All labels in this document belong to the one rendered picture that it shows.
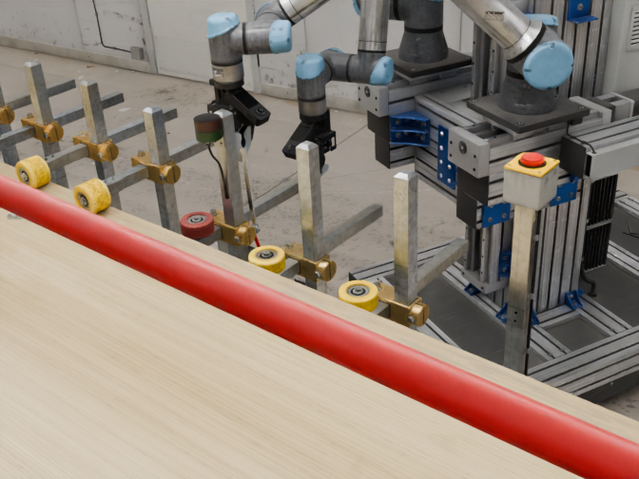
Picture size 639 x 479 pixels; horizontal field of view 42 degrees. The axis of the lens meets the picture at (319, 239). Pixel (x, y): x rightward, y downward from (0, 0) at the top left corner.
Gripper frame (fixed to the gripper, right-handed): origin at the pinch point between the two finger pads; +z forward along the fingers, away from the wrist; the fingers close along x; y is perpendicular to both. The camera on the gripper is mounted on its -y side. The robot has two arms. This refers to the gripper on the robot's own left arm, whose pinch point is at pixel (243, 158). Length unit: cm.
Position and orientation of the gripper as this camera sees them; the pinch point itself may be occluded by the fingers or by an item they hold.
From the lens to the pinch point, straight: 209.4
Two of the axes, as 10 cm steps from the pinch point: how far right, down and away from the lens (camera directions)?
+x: -6.3, 4.2, -6.5
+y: -7.7, -2.8, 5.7
